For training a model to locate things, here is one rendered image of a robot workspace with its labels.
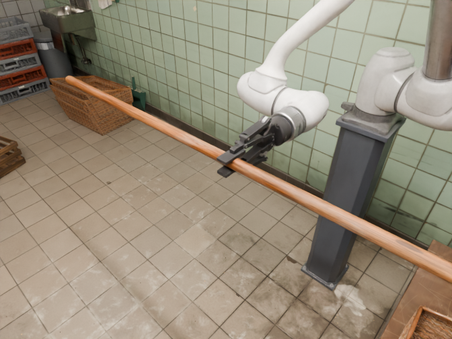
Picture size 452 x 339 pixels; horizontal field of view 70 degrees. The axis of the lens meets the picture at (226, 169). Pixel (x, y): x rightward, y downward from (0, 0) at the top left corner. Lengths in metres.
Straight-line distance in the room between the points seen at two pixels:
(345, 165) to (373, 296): 0.87
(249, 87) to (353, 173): 0.65
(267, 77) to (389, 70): 0.46
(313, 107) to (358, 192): 0.64
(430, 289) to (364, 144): 0.57
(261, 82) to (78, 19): 3.03
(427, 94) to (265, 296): 1.28
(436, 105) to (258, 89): 0.54
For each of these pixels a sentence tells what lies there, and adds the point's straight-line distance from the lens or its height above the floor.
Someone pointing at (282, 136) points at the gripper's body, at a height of 1.18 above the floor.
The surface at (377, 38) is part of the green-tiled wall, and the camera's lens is 1.87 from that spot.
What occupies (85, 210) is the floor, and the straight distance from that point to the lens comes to 2.51.
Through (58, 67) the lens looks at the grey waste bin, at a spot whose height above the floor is 0.21.
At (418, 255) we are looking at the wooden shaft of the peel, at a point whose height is 1.20.
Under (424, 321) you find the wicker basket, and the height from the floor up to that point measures 0.68.
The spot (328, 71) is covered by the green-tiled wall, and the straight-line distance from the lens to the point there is 2.01.
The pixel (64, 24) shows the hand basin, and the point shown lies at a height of 0.80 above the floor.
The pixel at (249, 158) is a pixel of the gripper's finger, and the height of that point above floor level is 1.16.
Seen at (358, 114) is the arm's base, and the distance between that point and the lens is 1.36.
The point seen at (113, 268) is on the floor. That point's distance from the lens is 2.11.
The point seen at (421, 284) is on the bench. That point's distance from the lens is 1.44.
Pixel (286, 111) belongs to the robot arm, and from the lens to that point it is 0.90.
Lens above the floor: 1.64
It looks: 38 degrees down
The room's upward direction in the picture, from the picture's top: straight up
